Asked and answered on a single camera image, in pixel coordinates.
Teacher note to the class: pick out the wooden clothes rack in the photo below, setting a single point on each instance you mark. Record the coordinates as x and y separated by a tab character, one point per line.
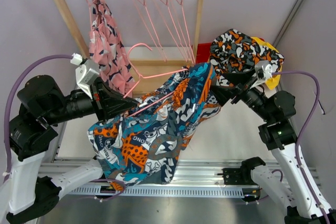
168	66

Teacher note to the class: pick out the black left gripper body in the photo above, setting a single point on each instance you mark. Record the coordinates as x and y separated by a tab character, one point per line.
96	89

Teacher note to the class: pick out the blue orange patterned shorts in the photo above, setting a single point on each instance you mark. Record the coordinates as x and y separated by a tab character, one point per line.
143	145

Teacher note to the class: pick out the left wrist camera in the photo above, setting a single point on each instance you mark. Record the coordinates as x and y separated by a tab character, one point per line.
86	73

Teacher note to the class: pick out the pink hanger of blue shorts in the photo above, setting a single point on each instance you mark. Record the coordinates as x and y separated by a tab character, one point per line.
143	51

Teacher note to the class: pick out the pink patterned shorts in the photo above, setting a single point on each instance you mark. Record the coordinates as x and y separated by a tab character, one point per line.
107	50

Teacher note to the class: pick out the pink hanger of camouflage shorts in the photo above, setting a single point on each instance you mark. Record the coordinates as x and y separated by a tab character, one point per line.
144	14

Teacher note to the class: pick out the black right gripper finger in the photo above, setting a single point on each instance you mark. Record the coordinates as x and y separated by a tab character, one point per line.
235	79
222	94

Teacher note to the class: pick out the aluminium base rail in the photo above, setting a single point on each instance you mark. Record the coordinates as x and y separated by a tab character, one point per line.
200	192

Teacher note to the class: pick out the orange grey camouflage shorts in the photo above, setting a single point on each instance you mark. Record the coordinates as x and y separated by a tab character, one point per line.
236	52

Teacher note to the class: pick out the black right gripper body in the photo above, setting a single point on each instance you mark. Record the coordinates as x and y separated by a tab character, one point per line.
242	92

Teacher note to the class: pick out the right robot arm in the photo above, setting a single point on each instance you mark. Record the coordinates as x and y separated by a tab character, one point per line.
301	201

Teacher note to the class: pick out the pink hanger of yellow shorts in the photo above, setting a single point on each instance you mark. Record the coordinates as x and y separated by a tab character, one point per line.
177	13

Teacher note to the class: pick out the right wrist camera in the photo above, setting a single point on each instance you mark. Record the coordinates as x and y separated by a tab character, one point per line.
263	70

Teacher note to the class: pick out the pink hanger of navy shorts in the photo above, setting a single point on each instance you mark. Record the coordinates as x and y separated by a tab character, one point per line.
161	7

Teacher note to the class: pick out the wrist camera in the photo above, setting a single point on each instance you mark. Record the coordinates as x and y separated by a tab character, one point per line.
86	73
263	70

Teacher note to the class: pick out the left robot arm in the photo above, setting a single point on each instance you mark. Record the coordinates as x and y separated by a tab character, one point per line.
26	196

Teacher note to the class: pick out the red plastic bin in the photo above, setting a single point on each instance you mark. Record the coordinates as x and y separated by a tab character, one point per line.
203	52

